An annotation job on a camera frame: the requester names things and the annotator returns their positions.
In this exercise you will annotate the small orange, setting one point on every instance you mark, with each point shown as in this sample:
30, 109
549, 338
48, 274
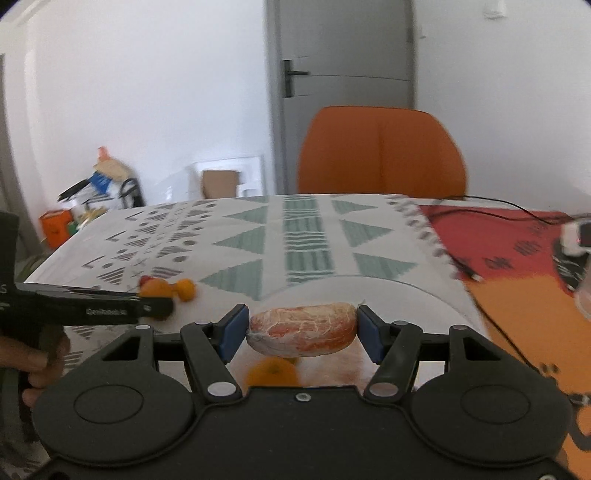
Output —
186, 289

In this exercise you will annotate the orange-fleshed pomelo segment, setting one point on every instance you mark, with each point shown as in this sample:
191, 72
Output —
300, 330

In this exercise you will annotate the blue white package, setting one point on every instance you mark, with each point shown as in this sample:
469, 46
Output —
102, 182

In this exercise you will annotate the white light switch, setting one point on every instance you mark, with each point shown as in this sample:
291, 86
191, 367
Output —
495, 8

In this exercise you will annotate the white patterned tablecloth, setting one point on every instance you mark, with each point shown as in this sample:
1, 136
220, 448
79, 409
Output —
300, 240

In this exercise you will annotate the orange box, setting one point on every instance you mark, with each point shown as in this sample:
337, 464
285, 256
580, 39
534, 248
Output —
56, 228

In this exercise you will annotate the grey door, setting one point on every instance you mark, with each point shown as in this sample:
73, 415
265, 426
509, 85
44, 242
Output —
346, 55

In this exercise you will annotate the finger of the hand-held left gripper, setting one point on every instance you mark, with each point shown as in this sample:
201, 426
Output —
92, 307
78, 288

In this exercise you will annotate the white power strip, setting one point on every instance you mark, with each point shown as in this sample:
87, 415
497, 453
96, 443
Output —
577, 237

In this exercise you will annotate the black flat item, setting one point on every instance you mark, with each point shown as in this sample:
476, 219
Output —
74, 190

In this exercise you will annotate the person's left hand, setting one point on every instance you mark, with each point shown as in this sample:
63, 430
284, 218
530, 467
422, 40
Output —
41, 364

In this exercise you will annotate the brown cardboard box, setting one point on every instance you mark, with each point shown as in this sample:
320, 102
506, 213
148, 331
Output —
220, 184

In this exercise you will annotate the tan cardboard pieces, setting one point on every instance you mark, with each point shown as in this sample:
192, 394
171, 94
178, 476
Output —
111, 164

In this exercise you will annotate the black storage rack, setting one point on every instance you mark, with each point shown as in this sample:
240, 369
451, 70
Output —
131, 194

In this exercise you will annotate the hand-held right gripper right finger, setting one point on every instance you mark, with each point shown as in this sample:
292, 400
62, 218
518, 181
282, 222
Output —
369, 332

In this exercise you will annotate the orange red patterned tablecloth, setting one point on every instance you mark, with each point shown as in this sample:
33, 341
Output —
508, 295

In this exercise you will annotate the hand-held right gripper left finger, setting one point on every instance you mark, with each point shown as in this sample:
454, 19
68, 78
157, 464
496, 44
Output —
234, 332

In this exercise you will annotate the white plate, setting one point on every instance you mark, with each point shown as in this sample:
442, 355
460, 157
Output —
406, 304

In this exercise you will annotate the large orange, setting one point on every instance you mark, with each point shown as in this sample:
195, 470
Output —
156, 288
270, 374

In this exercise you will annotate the orange chair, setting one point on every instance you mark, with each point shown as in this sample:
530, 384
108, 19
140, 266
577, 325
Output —
383, 152

